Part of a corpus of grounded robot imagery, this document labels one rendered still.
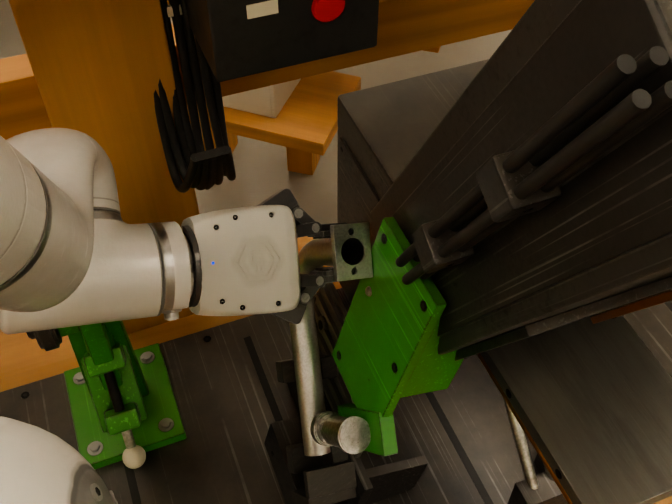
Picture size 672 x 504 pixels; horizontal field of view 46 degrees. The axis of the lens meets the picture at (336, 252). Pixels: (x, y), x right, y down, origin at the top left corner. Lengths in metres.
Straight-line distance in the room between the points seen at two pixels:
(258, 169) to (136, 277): 2.04
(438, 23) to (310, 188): 1.57
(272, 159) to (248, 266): 2.02
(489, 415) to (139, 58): 0.62
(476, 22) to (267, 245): 0.54
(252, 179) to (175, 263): 1.99
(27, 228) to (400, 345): 0.42
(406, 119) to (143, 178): 0.32
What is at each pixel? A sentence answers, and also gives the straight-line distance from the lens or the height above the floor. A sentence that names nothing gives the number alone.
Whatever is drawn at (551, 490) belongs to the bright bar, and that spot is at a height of 1.01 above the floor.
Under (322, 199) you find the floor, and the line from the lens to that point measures 2.59.
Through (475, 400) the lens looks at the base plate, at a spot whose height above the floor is 0.90.
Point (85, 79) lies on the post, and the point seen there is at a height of 1.32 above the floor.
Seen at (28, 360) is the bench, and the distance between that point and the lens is 1.21.
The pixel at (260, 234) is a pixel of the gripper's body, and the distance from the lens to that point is 0.73.
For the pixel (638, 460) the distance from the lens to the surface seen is 0.82.
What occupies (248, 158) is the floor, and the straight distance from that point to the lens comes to 2.75.
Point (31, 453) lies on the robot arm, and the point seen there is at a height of 1.60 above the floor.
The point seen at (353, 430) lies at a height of 1.09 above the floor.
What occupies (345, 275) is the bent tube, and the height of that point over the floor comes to 1.23.
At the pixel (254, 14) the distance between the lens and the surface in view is 0.76.
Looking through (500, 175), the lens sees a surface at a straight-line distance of 0.47.
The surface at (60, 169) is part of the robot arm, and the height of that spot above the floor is 1.44.
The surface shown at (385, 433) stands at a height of 1.10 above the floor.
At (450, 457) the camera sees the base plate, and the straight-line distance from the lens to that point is 1.04.
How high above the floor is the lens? 1.81
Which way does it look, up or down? 48 degrees down
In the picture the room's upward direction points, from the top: straight up
